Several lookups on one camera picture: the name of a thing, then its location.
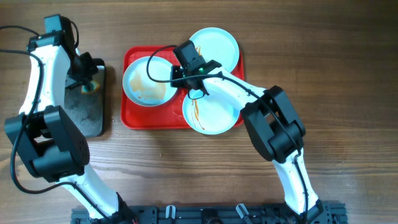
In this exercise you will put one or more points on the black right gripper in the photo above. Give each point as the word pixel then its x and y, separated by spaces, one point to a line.
pixel 175 72

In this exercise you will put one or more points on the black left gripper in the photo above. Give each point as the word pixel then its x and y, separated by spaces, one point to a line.
pixel 91 70

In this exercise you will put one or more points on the green and yellow sponge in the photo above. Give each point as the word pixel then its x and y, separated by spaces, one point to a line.
pixel 90 88

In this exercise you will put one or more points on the light blue plate bottom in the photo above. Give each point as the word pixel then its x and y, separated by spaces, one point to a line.
pixel 208 114

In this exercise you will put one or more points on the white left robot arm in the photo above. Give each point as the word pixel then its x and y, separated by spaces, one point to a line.
pixel 49 150

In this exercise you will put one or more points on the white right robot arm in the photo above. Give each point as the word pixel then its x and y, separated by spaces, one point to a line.
pixel 273 125

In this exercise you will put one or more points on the black water tray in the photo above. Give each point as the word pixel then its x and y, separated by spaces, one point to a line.
pixel 87 111

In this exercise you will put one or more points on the red serving tray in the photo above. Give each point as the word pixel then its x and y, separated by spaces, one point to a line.
pixel 168 115

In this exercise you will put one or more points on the light blue plate top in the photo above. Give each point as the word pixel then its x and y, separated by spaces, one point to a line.
pixel 217 44

